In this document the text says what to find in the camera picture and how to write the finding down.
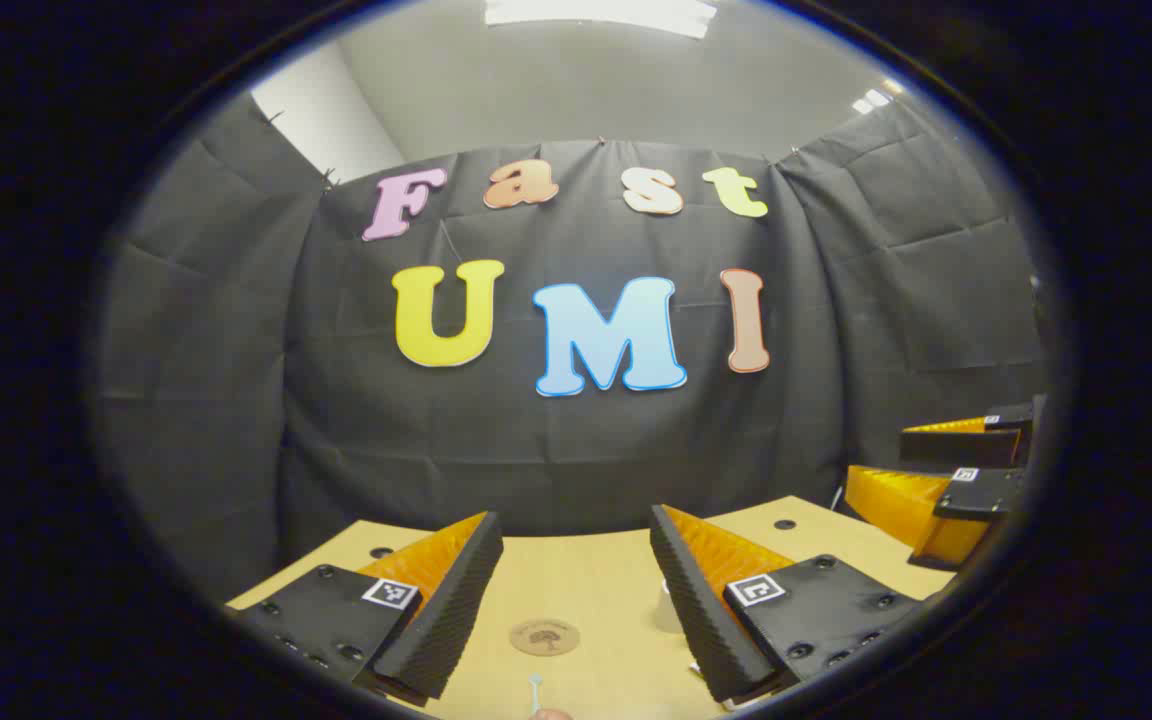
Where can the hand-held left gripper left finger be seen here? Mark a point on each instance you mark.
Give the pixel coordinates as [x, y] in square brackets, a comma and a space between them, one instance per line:
[446, 610]

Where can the light wooden desktop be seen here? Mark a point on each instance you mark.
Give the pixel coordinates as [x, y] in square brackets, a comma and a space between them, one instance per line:
[596, 590]

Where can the pale green toothbrush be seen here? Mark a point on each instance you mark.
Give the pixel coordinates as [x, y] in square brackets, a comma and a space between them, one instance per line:
[535, 683]

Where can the ceiling light panel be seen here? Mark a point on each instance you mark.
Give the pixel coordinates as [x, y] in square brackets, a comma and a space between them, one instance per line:
[596, 15]
[874, 98]

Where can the black backdrop cloth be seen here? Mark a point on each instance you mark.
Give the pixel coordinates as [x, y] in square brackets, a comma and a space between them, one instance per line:
[836, 300]

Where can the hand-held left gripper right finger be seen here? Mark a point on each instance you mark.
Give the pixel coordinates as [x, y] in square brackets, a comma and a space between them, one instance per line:
[696, 610]

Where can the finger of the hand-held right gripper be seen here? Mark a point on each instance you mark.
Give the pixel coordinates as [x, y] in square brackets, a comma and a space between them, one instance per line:
[956, 445]
[896, 500]

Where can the white cup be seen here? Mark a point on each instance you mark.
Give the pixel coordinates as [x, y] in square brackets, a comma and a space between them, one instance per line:
[669, 610]

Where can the round brown coaster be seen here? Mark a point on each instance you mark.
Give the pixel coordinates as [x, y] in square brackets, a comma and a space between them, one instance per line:
[544, 638]

